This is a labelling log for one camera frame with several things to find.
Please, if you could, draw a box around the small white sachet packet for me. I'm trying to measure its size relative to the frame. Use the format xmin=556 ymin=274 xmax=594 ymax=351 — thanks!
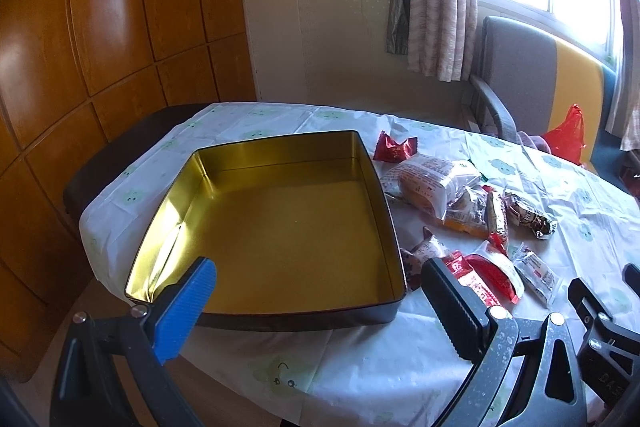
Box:
xmin=512 ymin=244 xmax=561 ymax=309

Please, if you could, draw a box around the red-ended cracker stick packet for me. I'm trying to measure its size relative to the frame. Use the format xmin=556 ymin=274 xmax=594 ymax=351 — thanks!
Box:
xmin=483 ymin=185 xmax=509 ymax=255

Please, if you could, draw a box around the floral white red snack packet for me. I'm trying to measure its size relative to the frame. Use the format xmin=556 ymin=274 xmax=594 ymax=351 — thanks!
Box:
xmin=400 ymin=227 xmax=451 ymax=291

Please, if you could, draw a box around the brown chocolate cake packet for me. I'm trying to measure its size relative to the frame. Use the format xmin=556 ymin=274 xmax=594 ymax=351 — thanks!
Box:
xmin=504 ymin=192 xmax=556 ymax=241

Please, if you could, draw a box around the yellow clear snack packet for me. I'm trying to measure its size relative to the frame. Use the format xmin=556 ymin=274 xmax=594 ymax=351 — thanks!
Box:
xmin=444 ymin=187 xmax=489 ymax=239

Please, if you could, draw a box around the large clear bread packet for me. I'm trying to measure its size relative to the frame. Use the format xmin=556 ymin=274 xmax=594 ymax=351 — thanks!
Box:
xmin=381 ymin=154 xmax=482 ymax=221

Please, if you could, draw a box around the small dark red candy wrapper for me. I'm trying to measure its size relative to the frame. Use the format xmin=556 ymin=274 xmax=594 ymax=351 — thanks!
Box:
xmin=373 ymin=131 xmax=418 ymax=164

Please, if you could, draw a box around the red white wafer packet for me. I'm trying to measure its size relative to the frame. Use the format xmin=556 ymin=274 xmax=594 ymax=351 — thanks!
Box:
xmin=465 ymin=241 xmax=525 ymax=306

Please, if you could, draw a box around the red plastic bag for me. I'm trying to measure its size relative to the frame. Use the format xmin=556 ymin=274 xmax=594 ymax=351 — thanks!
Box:
xmin=542 ymin=104 xmax=586 ymax=165

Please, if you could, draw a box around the gold metal tin box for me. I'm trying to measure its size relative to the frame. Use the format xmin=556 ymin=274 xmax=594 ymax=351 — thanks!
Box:
xmin=125 ymin=130 xmax=406 ymax=332

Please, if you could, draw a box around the grey yellow armchair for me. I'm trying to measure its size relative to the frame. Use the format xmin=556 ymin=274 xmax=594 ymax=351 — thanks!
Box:
xmin=463 ymin=16 xmax=624 ymax=183

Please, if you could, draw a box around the wooden wall panelling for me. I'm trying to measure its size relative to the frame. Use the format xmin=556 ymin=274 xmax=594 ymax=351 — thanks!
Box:
xmin=1 ymin=0 xmax=256 ymax=381

